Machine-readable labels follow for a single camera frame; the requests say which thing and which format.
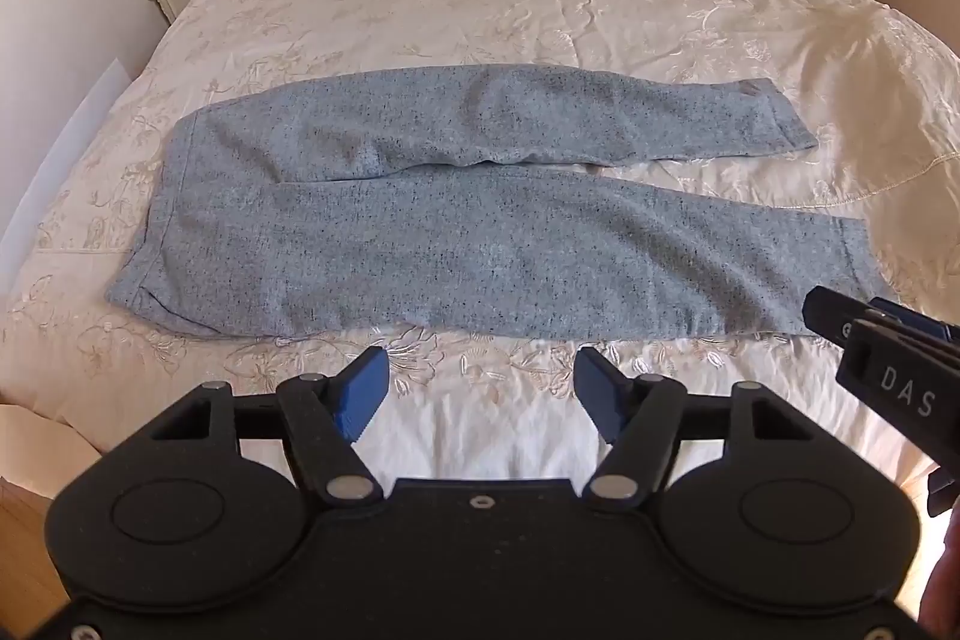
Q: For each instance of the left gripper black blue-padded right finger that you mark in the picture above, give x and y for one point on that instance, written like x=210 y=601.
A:
x=639 y=419

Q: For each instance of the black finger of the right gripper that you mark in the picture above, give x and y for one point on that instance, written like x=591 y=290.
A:
x=831 y=315

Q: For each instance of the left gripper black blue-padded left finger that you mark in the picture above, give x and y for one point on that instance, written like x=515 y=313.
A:
x=323 y=417

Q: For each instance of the grey speckled pants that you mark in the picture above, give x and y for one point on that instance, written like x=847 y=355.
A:
x=480 y=198

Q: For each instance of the person's hand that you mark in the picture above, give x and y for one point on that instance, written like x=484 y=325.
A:
x=939 y=613

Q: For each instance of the peach bed sheet skirt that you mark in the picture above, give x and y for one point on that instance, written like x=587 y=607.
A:
x=39 y=455

